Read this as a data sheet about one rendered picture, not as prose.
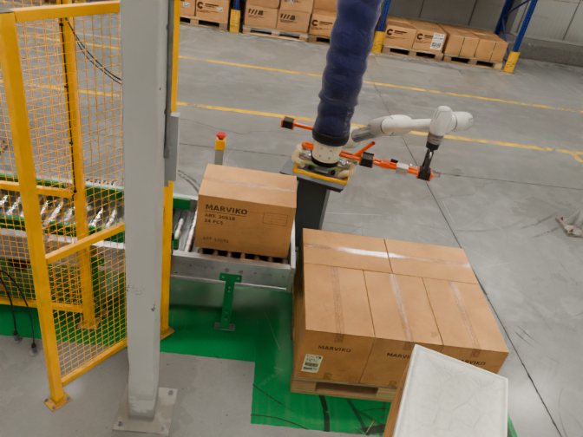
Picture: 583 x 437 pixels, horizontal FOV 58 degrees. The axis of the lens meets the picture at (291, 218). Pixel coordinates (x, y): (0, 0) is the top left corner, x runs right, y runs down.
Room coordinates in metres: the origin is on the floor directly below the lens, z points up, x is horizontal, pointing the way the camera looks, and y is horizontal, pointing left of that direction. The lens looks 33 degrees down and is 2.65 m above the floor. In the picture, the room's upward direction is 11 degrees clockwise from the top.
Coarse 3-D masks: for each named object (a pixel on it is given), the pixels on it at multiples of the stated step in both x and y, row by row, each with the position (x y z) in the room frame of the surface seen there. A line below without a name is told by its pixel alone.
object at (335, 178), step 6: (294, 168) 2.82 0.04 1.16; (300, 168) 2.82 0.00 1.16; (306, 168) 2.84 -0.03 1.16; (312, 168) 2.85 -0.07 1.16; (306, 174) 2.79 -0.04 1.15; (312, 174) 2.79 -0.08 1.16; (318, 174) 2.80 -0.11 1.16; (324, 174) 2.80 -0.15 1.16; (330, 174) 2.82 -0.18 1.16; (336, 174) 2.83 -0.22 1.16; (330, 180) 2.78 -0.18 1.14; (336, 180) 2.77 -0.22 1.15; (342, 180) 2.78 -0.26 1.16
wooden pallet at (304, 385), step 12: (300, 384) 2.13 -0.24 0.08; (312, 384) 2.13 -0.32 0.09; (324, 384) 2.21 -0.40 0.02; (336, 384) 2.23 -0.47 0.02; (348, 384) 2.16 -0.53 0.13; (360, 384) 2.16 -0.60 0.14; (372, 384) 2.18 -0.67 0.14; (348, 396) 2.16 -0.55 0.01; (360, 396) 2.17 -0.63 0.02; (372, 396) 2.19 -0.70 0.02; (384, 396) 2.18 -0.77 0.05
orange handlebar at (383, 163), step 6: (294, 126) 3.20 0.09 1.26; (300, 126) 3.20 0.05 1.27; (306, 126) 3.20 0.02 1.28; (306, 144) 2.95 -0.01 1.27; (312, 144) 2.95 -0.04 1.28; (342, 150) 2.94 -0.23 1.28; (342, 156) 2.89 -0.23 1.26; (348, 156) 2.88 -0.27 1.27; (354, 156) 2.89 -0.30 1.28; (360, 156) 2.92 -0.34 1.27; (378, 162) 2.87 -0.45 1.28; (384, 162) 2.88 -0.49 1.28; (390, 162) 2.90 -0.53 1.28; (390, 168) 2.86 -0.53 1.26; (414, 168) 2.88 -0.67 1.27; (432, 174) 2.85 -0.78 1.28
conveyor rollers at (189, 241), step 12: (0, 192) 2.88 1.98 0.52; (12, 192) 2.88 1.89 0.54; (0, 204) 2.72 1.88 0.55; (12, 204) 2.74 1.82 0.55; (48, 204) 2.82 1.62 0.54; (60, 204) 2.84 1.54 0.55; (120, 204) 2.98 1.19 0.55; (72, 216) 2.76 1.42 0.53; (96, 216) 2.78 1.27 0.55; (180, 216) 2.97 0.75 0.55; (180, 228) 2.83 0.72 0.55; (192, 228) 2.85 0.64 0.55; (192, 240) 2.73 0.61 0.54; (204, 252) 2.63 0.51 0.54; (216, 252) 2.64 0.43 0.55; (228, 252) 2.67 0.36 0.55; (240, 252) 2.70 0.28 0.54
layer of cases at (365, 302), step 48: (336, 240) 3.03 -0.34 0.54; (384, 240) 3.15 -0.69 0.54; (336, 288) 2.52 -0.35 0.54; (384, 288) 2.61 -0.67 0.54; (432, 288) 2.71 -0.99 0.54; (480, 288) 2.80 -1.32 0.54; (336, 336) 2.14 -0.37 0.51; (384, 336) 2.18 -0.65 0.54; (432, 336) 2.26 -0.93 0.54; (480, 336) 2.33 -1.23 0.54; (384, 384) 2.18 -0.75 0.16
